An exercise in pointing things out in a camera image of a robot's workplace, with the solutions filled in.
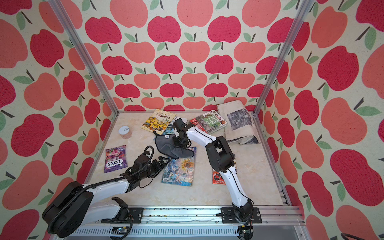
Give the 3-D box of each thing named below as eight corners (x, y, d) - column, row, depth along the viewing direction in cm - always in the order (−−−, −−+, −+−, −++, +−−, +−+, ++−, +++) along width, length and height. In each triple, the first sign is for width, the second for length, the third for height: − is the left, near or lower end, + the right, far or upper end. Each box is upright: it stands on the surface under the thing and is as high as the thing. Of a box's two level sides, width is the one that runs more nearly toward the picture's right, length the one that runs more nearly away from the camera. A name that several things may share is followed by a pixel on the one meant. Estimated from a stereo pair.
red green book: (205, 137, 107) (205, 135, 105) (191, 122, 117) (191, 119, 114) (227, 125, 115) (227, 122, 113) (212, 111, 125) (212, 108, 122)
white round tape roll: (120, 139, 107) (117, 134, 102) (123, 131, 112) (120, 126, 107) (130, 139, 107) (128, 134, 102) (133, 131, 112) (130, 126, 107)
